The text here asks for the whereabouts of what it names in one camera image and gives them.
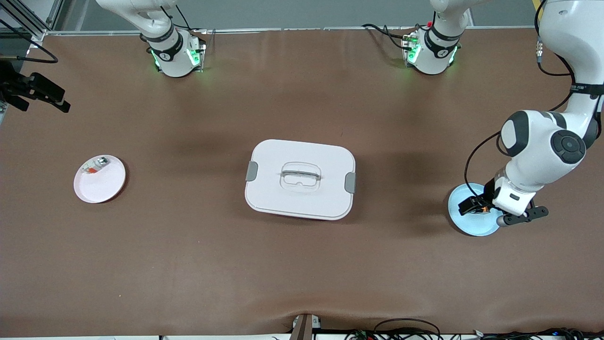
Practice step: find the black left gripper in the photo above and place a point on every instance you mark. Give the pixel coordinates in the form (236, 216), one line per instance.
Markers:
(485, 195)

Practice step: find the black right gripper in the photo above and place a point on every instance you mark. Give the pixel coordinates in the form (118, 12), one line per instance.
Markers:
(14, 88)

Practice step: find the orange black push-button switch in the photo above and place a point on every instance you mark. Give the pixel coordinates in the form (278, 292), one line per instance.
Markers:
(483, 209)

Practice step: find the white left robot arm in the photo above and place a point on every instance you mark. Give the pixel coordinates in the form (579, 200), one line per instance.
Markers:
(542, 156)

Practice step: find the white lidded box grey clips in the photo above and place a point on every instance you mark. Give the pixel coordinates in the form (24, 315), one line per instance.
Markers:
(300, 198)

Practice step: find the light blue round plate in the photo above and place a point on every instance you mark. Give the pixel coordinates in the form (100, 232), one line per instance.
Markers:
(472, 225)

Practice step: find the pink round plate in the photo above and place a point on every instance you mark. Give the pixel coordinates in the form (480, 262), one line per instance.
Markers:
(101, 186)

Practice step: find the small white clamp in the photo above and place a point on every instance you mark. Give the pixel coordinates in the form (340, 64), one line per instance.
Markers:
(315, 323)

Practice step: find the brown table mat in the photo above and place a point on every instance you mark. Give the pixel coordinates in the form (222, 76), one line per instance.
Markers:
(188, 259)

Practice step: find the aluminium frame corner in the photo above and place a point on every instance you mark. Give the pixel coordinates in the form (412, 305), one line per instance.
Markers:
(38, 34)

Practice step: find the brown upright post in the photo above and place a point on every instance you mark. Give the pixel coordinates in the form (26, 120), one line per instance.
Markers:
(302, 328)

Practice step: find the metal table edge rail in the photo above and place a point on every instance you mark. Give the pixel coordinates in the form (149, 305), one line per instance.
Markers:
(259, 30)

